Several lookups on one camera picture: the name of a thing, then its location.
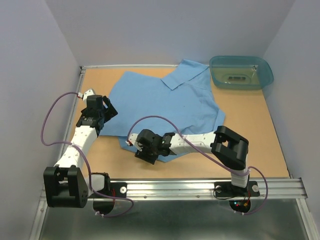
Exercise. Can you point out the aluminium left side rail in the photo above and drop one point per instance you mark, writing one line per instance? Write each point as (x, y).
(63, 125)

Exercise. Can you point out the aluminium front rail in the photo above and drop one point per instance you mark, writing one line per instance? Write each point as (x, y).
(202, 189)

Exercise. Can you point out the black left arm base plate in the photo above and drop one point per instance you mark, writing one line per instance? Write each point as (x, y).
(115, 189)

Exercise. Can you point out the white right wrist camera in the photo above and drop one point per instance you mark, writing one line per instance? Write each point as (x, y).
(132, 142)

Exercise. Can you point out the teal plastic bin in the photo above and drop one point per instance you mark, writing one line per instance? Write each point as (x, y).
(240, 72)

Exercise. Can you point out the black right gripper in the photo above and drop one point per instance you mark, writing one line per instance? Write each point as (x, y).
(144, 155)

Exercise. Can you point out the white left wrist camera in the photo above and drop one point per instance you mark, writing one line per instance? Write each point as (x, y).
(86, 94)

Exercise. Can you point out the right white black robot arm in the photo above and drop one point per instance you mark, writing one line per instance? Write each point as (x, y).
(227, 146)

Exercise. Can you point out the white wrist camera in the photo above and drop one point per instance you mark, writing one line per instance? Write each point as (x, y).
(132, 142)
(86, 94)

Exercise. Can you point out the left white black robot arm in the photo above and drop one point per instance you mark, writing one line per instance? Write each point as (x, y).
(64, 183)

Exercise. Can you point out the light blue shirt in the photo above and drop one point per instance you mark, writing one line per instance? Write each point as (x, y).
(181, 99)

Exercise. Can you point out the aluminium rail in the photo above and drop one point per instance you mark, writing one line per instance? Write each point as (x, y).
(63, 125)
(202, 189)

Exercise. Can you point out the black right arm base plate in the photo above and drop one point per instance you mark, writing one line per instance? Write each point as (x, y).
(225, 189)

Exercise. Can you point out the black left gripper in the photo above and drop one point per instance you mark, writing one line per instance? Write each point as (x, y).
(110, 111)

